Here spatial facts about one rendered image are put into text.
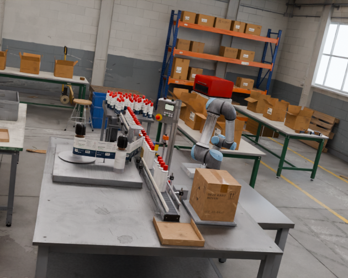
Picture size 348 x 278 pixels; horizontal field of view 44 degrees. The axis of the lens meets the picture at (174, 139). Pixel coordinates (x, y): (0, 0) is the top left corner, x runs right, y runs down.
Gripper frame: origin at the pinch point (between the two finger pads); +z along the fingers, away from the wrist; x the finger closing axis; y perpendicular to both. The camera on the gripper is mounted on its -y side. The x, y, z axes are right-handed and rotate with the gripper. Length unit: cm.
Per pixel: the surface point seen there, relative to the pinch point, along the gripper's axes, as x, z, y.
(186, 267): 3, 69, -57
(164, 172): 60, 0, -65
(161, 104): 68, -39, -10
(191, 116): -42, -23, 208
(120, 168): 82, 19, -31
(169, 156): 44.0, -1.9, -16.5
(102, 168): 93, 27, -22
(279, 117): -244, -76, 341
